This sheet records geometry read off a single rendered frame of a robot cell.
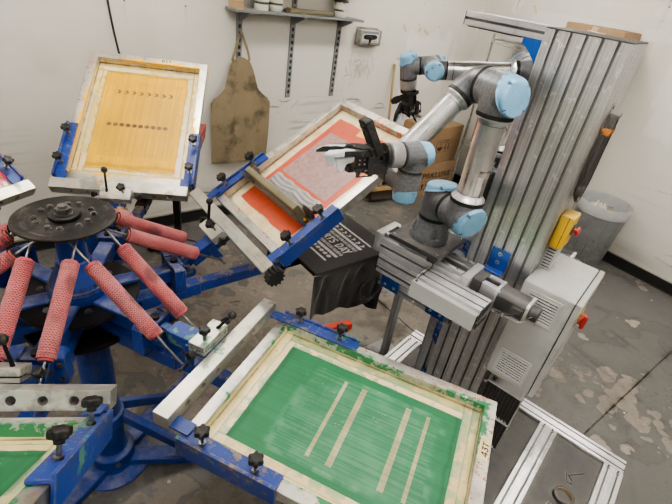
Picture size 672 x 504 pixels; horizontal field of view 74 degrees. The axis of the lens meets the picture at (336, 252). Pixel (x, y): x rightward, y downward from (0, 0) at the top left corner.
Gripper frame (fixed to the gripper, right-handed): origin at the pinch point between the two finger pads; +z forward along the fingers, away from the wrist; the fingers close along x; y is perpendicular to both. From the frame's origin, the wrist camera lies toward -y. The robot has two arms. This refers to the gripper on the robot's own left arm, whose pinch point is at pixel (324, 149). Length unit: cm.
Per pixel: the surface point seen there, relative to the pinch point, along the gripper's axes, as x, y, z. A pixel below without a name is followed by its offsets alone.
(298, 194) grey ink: 62, 34, -18
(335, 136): 81, 14, -43
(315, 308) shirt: 54, 89, -26
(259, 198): 75, 39, -5
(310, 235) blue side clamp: 34, 41, -13
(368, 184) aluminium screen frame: 39, 24, -38
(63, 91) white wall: 250, 18, 76
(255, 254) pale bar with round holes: 37, 47, 8
